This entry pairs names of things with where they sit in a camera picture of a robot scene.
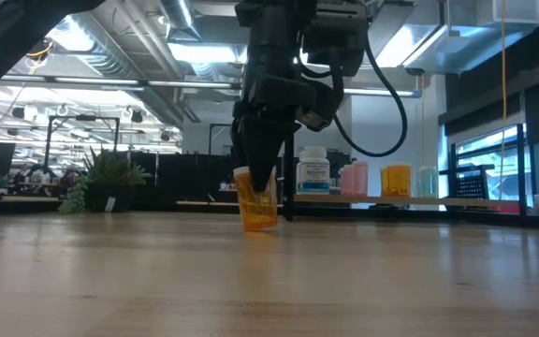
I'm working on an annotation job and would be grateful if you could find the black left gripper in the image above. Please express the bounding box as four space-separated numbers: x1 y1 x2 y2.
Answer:
231 0 372 194

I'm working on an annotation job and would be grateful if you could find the white melatonin supplement bottle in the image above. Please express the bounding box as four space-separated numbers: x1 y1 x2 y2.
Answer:
296 145 332 196

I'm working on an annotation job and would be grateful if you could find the black background monitor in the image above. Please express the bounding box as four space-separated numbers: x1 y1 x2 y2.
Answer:
329 149 353 179

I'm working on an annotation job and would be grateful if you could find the wooden background desk top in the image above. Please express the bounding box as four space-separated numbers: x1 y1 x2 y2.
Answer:
175 199 245 210

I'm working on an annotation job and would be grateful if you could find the black background partition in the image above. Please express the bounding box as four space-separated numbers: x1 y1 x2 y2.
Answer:
122 150 242 210

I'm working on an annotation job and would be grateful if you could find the long ceiling light strip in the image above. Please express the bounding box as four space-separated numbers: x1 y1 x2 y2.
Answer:
147 80 242 90
53 77 140 87
0 73 49 82
343 87 415 98

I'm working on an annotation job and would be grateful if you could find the potted succulent plant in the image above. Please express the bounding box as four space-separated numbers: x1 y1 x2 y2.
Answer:
58 147 153 215

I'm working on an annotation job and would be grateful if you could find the black mesh panel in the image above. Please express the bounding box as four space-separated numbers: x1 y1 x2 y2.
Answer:
451 163 495 200

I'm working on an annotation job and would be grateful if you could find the black round ceiling device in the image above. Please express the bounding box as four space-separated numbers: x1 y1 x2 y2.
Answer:
25 39 56 62

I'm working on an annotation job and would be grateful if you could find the black background gantry frame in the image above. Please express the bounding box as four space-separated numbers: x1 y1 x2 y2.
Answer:
207 122 233 156
44 114 122 182

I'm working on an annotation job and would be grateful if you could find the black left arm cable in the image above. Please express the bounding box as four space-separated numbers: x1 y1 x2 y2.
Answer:
332 27 410 159

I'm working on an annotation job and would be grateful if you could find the wooden shelf black frame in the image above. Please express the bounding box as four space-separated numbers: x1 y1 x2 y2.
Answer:
284 133 528 222

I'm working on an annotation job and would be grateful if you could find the corrugated silver ceiling duct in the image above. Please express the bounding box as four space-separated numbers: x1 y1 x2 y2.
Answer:
44 11 139 81

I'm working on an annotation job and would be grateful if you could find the yellow hanging cord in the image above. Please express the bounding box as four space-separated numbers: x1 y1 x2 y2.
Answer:
500 0 508 202

